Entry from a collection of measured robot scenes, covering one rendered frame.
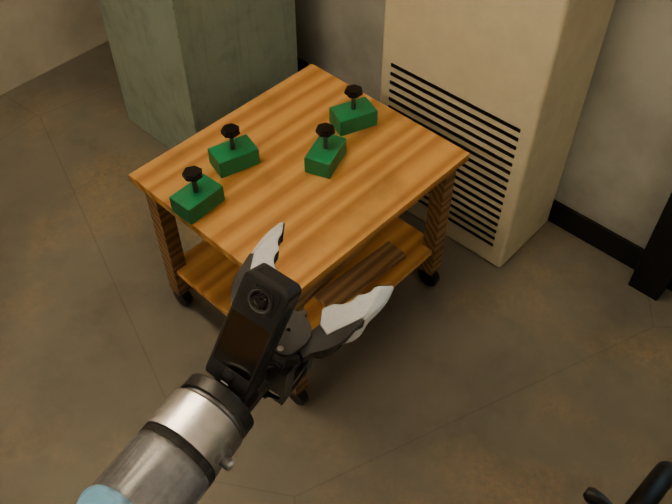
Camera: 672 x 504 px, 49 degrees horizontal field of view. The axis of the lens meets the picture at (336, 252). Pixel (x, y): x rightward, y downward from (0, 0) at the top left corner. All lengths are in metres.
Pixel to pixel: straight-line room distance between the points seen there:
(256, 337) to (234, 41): 1.94
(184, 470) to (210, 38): 1.93
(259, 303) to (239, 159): 1.27
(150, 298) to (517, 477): 1.17
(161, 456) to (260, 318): 0.13
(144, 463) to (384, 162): 1.39
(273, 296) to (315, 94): 1.54
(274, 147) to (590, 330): 1.07
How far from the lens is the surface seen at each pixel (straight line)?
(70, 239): 2.57
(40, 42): 3.26
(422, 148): 1.95
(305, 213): 1.77
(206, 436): 0.63
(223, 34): 2.46
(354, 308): 0.70
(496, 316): 2.28
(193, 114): 2.52
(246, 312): 0.62
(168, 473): 0.62
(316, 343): 0.68
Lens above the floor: 1.80
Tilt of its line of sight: 49 degrees down
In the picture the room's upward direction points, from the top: straight up
